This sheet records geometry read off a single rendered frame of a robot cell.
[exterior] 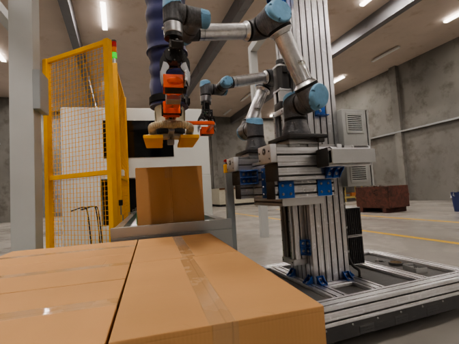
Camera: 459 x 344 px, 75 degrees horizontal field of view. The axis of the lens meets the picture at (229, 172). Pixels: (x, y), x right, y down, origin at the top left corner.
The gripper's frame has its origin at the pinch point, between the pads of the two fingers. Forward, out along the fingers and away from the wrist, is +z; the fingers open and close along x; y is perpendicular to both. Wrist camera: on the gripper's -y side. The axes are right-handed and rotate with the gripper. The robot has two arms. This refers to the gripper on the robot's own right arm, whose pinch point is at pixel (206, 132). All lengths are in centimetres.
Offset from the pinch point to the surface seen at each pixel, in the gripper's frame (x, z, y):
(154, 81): -34, -21, 36
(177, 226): -24, 61, 24
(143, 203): -43, 47, 18
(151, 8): -34, -62, 38
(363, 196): 502, 78, -513
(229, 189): 21, 41, -33
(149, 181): -39, 33, 18
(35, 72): -120, -53, -40
